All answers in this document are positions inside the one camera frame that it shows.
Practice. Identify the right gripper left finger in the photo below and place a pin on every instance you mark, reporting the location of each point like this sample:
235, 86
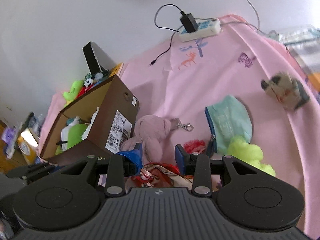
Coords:
75, 179

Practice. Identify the bright green plush toy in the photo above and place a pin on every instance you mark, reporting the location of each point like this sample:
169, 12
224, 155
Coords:
71, 95

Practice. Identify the brown cardboard box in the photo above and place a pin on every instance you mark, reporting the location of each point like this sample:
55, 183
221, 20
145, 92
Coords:
114, 108

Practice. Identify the black charger adapter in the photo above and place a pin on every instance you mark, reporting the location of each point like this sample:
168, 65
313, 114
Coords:
188, 22

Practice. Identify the panda plush toy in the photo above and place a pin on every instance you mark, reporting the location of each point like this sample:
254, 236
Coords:
88, 82

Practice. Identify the green round plush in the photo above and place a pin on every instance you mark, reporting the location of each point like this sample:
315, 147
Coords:
74, 137

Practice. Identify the red fluffy yarn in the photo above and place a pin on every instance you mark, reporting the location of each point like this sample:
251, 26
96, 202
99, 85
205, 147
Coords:
195, 146

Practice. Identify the white power strip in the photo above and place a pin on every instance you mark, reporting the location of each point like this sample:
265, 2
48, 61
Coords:
206, 28

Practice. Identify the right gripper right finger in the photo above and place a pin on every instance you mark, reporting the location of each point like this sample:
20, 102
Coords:
201, 167

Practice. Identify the teal zipper pouch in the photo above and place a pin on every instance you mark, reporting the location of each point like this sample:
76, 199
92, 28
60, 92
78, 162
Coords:
227, 119

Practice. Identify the pink plush bunny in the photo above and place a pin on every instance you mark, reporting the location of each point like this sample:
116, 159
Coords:
150, 131

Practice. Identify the red patterned silk scarf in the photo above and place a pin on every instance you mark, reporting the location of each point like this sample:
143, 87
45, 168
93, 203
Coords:
159, 175

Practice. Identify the neon yellow fluffy yarn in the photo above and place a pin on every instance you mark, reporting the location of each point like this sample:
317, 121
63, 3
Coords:
249, 153

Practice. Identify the pink patterned tablecloth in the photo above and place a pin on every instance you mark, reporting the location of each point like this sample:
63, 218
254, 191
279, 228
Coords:
183, 83

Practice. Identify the yellow book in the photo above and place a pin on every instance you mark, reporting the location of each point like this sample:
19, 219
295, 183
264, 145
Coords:
117, 70

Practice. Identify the black stand panel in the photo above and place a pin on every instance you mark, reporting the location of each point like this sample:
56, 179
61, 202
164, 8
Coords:
97, 60

